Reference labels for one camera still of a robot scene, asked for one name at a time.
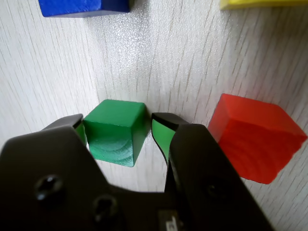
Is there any yellow wooden cube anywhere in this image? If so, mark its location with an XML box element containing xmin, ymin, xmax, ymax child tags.
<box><xmin>219</xmin><ymin>0</ymin><xmax>308</xmax><ymax>11</ymax></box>

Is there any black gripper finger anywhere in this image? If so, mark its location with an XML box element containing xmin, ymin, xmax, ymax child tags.
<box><xmin>0</xmin><ymin>114</ymin><xmax>145</xmax><ymax>231</ymax></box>
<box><xmin>151</xmin><ymin>112</ymin><xmax>275</xmax><ymax>231</ymax></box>

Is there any blue wooden cube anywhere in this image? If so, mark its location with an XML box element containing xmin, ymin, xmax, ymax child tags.
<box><xmin>38</xmin><ymin>0</ymin><xmax>131</xmax><ymax>18</ymax></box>

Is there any red wooden cube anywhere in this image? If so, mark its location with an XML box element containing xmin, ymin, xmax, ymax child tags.
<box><xmin>207</xmin><ymin>93</ymin><xmax>308</xmax><ymax>185</ymax></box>

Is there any green wooden cube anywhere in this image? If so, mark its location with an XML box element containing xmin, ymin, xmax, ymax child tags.
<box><xmin>83</xmin><ymin>99</ymin><xmax>147</xmax><ymax>167</ymax></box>

